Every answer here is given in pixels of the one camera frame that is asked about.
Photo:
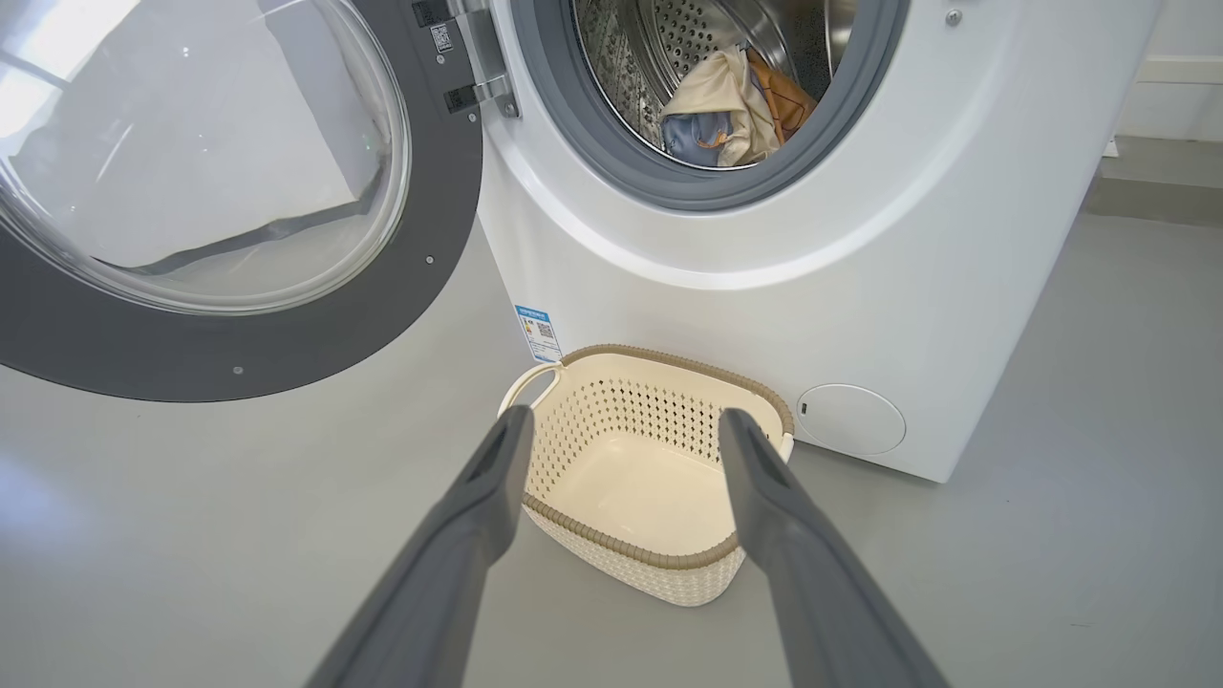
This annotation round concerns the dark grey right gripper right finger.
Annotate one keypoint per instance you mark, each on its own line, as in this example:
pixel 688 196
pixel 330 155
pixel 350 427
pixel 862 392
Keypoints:
pixel 812 592

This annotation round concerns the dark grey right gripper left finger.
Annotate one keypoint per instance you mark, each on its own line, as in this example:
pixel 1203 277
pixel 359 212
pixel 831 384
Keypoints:
pixel 449 573

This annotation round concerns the black round washer door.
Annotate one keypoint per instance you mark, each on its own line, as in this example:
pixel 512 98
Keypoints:
pixel 239 344

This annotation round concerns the blue bear-print garment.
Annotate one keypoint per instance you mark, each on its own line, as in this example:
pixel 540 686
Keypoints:
pixel 688 134

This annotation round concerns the cream and blue garment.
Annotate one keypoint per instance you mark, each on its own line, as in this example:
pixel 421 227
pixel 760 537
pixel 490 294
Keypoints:
pixel 726 105

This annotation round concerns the white front-load washing machine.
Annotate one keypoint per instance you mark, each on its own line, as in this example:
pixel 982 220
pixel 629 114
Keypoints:
pixel 764 315

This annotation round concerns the metal door hinge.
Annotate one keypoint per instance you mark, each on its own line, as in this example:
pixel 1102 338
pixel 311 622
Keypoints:
pixel 482 57

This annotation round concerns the steel perforated washer drum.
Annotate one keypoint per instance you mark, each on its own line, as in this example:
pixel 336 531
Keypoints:
pixel 688 29

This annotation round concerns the round white filter cover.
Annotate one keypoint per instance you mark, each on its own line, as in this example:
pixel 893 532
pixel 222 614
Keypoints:
pixel 850 420

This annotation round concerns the cream perforated laundry basket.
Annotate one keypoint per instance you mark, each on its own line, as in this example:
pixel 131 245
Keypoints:
pixel 631 478

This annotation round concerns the blue energy label sticker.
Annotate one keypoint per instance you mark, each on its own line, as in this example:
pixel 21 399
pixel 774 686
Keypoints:
pixel 539 334

